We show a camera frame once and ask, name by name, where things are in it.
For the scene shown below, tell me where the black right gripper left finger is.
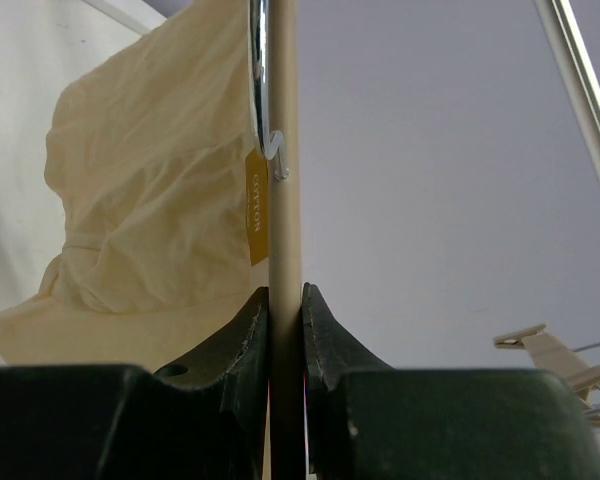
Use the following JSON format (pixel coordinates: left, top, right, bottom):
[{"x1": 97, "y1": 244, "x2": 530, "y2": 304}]
[{"x1": 0, "y1": 287, "x2": 269, "y2": 479}]

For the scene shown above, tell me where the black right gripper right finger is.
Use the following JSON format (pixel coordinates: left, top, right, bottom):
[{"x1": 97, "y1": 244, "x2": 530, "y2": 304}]
[{"x1": 301, "y1": 283, "x2": 600, "y2": 479}]

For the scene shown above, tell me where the beige underwear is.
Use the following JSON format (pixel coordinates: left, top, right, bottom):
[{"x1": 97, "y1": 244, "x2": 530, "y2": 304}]
[{"x1": 0, "y1": 1, "x2": 267, "y2": 370}]

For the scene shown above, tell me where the wooden clip hanger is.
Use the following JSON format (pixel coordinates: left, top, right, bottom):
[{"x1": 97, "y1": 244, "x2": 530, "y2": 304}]
[
  {"x1": 248, "y1": 1, "x2": 306, "y2": 479},
  {"x1": 493, "y1": 324, "x2": 600, "y2": 429}
]

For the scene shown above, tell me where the white clothes rack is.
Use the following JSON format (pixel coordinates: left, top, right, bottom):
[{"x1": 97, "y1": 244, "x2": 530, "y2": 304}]
[{"x1": 535, "y1": 0, "x2": 600, "y2": 183}]

